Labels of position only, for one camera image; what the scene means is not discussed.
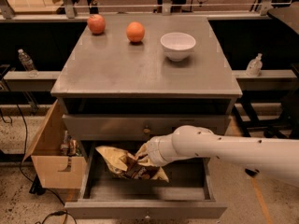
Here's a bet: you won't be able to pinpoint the closed top drawer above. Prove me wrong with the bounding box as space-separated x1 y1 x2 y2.
63 115 230 141

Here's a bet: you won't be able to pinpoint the orange fruit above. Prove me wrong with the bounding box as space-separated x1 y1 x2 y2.
126 21 145 43

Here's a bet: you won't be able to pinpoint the clear water bottle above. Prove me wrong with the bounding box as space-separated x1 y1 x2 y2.
18 49 38 77

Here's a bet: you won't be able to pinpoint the red apple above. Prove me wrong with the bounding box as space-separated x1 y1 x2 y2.
87 14 106 35

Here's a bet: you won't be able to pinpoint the open middle drawer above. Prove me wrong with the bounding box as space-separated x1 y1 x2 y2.
65 142 227 219

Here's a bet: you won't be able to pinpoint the clear sanitizer bottle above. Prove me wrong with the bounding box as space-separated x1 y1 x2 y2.
246 53 263 77

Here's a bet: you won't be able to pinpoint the black floor cable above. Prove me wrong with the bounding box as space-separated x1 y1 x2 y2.
0 87 78 224

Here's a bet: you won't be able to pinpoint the cardboard box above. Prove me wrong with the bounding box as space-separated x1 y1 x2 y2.
23 101 87 189

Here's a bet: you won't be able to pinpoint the black office chair base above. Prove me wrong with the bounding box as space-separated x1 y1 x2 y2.
233 94 299 141

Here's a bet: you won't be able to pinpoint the white bowl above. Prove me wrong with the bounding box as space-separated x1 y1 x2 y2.
160 32 196 62

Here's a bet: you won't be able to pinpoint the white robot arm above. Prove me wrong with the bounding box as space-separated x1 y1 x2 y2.
135 125 299 187

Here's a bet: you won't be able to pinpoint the snack packets in box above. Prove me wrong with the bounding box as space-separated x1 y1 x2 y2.
60 131 81 157

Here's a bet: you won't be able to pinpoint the grey drawer cabinet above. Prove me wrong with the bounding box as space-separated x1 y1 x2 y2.
50 13 243 161

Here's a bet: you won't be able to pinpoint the brown chip bag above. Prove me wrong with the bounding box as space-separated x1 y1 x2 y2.
95 146 169 182

